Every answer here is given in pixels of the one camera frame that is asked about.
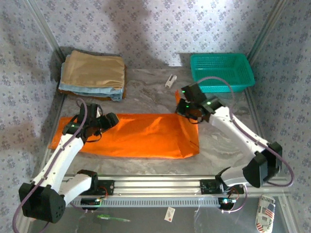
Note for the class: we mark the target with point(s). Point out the stack of towels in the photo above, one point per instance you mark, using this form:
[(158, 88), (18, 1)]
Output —
[(92, 90)]

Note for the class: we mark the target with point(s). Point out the orange trousers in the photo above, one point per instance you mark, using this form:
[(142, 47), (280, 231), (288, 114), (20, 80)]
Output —
[(145, 136)]

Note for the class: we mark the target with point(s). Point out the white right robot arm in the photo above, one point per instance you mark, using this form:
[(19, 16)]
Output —
[(238, 131)]

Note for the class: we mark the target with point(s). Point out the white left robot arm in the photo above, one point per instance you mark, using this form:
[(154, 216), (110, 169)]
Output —
[(63, 155)]

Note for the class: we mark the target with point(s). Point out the teal plastic basket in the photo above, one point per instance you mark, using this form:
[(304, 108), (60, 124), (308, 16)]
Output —
[(218, 68)]

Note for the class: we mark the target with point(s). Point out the white spare gripper part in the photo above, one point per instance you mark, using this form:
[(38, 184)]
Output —
[(168, 83)]

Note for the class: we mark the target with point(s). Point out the black controller board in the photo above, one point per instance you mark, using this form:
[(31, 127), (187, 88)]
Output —
[(88, 202), (227, 201)]

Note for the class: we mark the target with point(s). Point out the green pen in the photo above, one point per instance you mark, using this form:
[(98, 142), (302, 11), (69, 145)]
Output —
[(114, 219)]

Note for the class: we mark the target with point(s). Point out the white red card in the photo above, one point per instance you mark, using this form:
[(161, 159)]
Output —
[(169, 214)]

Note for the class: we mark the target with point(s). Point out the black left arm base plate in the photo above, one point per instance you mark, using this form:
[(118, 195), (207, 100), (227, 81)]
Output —
[(109, 187)]

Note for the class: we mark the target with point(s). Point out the aluminium rail beam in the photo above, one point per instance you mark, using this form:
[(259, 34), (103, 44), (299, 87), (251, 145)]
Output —
[(158, 187)]

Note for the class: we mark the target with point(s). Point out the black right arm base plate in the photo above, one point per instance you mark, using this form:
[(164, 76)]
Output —
[(206, 187)]

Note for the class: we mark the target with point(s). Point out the aluminium corner post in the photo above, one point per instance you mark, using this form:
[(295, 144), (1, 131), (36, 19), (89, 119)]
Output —
[(263, 35), (47, 30)]

